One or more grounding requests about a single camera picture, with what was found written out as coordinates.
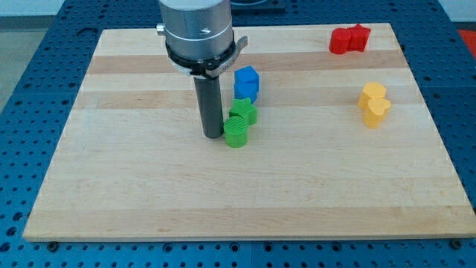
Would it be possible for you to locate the yellow hexagon block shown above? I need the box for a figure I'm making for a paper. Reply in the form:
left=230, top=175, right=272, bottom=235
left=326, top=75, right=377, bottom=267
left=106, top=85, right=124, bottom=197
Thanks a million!
left=358, top=82, right=387, bottom=109

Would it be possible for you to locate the green star block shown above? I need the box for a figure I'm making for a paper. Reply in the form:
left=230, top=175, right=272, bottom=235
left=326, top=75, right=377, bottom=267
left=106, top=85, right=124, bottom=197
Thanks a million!
left=228, top=98, right=257, bottom=126

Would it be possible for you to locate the red star block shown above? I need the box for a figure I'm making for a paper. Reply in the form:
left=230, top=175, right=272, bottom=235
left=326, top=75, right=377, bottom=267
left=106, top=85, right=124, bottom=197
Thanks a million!
left=347, top=24, right=371, bottom=52

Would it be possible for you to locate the yellow heart block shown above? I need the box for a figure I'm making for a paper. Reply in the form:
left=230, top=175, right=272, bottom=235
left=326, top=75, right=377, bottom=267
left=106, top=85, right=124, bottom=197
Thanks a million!
left=363, top=98, right=392, bottom=129

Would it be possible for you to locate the blue rounded block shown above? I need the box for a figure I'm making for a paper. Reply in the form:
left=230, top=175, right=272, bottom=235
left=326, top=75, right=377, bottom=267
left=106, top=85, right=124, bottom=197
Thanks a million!
left=234, top=83, right=260, bottom=103

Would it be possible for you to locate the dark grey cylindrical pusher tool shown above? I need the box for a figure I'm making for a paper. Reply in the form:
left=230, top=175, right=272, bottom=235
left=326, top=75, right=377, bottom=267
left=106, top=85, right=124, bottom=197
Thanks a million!
left=193, top=77, right=223, bottom=138

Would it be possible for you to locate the red cylinder block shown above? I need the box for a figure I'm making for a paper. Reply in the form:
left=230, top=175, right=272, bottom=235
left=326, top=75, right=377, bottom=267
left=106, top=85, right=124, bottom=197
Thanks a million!
left=329, top=28, right=352, bottom=54

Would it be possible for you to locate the green cylinder block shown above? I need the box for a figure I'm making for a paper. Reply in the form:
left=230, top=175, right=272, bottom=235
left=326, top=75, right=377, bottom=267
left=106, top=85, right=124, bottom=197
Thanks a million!
left=224, top=116, right=248, bottom=148

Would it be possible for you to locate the wooden board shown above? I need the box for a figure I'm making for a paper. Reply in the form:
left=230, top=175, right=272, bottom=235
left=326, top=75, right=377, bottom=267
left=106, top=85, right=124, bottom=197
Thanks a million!
left=23, top=23, right=475, bottom=242

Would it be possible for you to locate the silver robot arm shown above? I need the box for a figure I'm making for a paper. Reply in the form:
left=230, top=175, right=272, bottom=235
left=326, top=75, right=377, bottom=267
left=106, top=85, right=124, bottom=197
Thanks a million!
left=156, top=0, right=248, bottom=138

